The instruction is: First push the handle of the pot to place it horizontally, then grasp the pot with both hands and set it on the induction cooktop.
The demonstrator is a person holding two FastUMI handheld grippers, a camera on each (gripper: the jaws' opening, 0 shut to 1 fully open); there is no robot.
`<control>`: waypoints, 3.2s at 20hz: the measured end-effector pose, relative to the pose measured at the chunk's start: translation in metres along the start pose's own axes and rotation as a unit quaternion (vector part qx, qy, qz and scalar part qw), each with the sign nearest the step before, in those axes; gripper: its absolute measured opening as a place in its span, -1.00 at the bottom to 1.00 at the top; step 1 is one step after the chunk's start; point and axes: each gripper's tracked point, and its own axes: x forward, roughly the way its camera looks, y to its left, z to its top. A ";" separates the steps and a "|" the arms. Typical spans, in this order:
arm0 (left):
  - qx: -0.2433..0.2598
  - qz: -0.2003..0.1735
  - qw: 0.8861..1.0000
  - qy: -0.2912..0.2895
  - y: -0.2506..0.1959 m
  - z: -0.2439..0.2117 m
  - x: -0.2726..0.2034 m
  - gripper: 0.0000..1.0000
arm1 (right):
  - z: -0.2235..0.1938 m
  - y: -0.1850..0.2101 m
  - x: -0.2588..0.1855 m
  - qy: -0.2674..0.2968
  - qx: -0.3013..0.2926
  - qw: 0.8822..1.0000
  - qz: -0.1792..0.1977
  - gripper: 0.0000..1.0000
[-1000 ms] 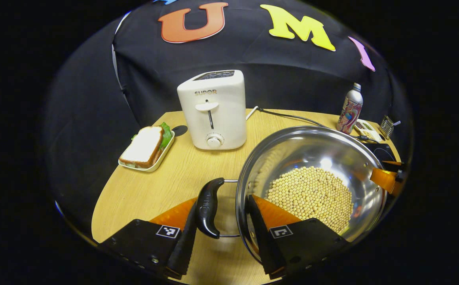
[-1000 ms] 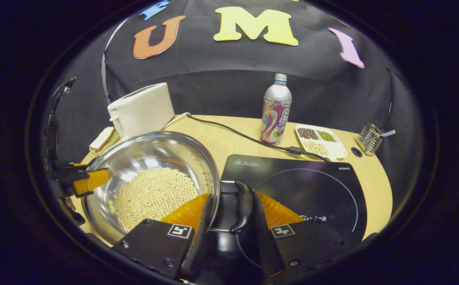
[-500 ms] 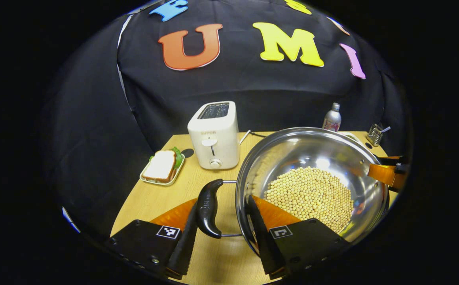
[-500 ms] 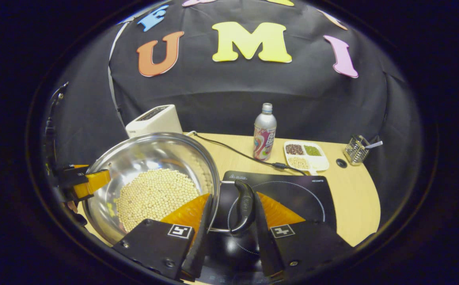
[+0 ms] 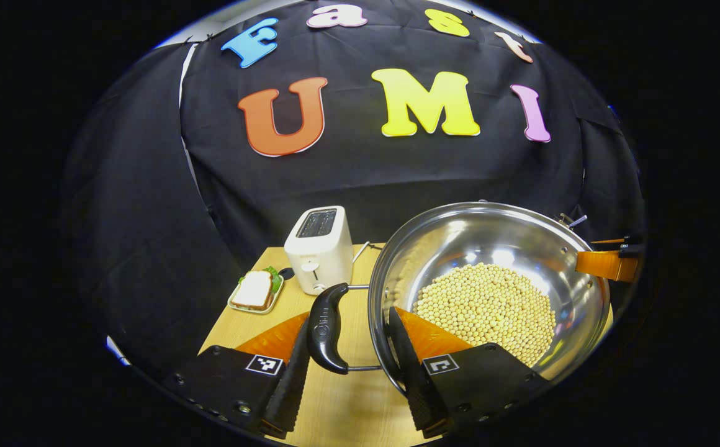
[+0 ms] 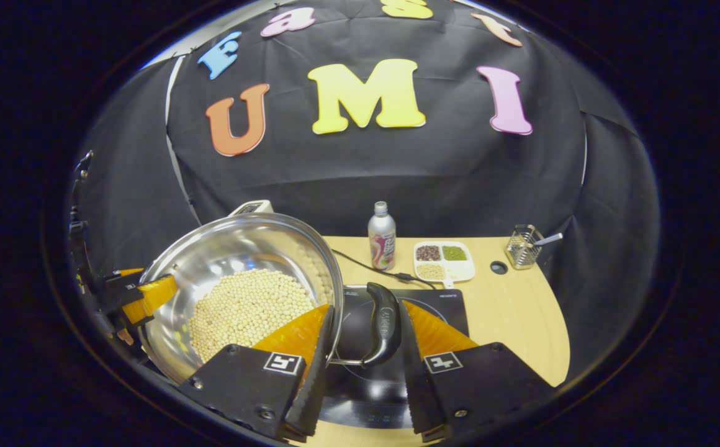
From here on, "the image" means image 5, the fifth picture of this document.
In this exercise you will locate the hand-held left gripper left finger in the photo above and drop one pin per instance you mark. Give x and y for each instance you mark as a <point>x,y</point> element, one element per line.
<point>288,400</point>

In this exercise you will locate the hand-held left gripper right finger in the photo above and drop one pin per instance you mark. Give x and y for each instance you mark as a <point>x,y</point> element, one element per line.
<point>419,385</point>

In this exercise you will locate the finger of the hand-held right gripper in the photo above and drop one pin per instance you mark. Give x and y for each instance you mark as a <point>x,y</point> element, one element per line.
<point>608,266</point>
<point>632,249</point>

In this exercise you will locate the stainless steel pot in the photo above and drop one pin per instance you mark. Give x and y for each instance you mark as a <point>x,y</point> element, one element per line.
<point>459,242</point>

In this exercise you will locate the pile of soybeans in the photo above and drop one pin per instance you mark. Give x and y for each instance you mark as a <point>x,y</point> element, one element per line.
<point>490,304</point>

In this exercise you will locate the small sandwich plate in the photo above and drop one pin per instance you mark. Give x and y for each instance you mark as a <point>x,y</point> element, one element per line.
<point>236,304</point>

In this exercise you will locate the sandwich with lettuce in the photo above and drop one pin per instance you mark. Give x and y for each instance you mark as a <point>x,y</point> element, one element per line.
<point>253,290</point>

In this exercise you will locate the white toaster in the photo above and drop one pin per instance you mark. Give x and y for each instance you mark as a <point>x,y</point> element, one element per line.
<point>323,261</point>

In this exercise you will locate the black backdrop cloth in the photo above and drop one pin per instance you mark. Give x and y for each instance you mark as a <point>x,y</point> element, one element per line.
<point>149,217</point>

